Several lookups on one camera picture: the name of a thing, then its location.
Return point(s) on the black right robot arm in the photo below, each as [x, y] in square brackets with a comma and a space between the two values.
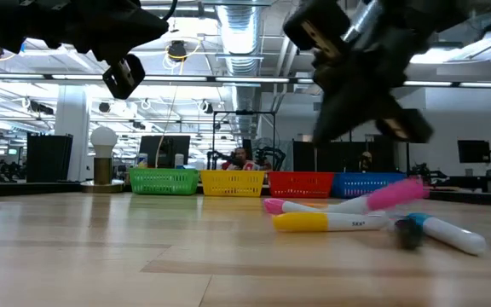
[441, 13]

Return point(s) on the yellow plastic basket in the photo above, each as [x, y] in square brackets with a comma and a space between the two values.
[232, 183]

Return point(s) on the black ribbed cabinet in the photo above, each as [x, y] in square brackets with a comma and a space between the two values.
[49, 158]

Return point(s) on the black background robot arm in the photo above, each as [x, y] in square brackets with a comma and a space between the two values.
[215, 160]
[424, 174]
[273, 158]

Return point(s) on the yellow fine-tip marker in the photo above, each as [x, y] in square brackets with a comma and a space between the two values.
[309, 221]

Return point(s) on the person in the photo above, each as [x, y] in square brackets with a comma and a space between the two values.
[241, 161]
[365, 161]

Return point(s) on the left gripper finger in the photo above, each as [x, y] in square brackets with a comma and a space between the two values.
[124, 77]
[134, 30]

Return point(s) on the pink fine-tip marker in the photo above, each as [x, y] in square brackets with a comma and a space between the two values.
[277, 205]
[394, 194]

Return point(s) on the green plastic basket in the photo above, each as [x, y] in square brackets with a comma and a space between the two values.
[164, 181]

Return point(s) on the blue fine-tip marker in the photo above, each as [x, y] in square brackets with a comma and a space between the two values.
[450, 234]

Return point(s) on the blue plastic basket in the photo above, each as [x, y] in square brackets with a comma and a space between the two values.
[356, 184]

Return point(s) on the black partition panel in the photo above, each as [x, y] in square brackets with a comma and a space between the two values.
[305, 158]

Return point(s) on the silver ventilation duct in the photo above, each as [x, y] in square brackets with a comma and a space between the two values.
[239, 25]

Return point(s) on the white bulb brass lamp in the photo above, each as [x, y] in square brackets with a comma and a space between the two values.
[103, 140]

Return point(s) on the black computer monitor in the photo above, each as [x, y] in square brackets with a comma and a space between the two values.
[164, 149]
[474, 151]

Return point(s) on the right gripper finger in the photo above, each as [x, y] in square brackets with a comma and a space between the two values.
[313, 25]
[348, 115]

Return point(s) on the red plastic basket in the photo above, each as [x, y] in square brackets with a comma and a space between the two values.
[300, 184]

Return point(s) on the white bottle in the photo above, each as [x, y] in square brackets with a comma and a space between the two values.
[142, 161]
[179, 161]

